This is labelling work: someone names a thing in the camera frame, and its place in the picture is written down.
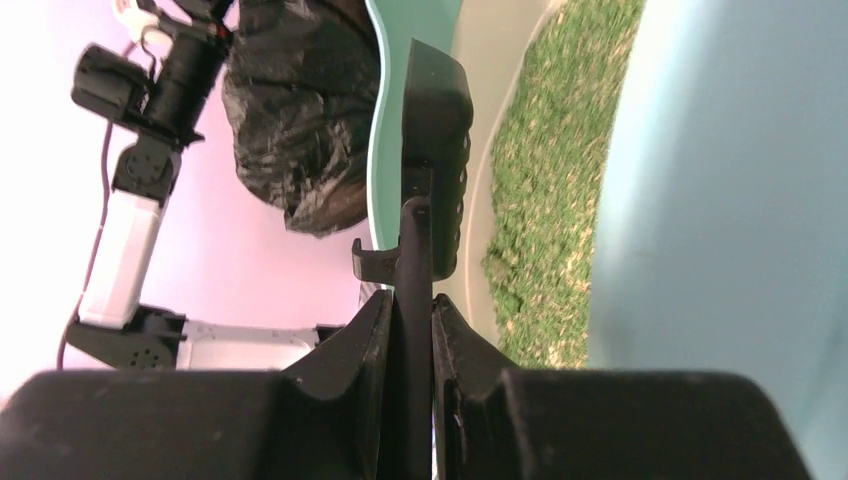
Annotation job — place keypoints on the bin with black bag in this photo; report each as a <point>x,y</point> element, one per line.
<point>300,94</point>

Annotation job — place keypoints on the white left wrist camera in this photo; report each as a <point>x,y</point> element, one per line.
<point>142,21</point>

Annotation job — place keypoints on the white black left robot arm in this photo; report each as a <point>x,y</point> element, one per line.
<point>161,103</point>

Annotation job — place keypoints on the teal litter box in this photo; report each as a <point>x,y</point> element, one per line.
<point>723,208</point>

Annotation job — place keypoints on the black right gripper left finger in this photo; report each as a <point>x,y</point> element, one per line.
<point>317,419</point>

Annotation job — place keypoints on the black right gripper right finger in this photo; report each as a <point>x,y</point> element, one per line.
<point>496,420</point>

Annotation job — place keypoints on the black litter scoop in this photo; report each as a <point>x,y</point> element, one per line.
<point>437,115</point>

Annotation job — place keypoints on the green litter pellets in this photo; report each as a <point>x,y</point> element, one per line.
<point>547,163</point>

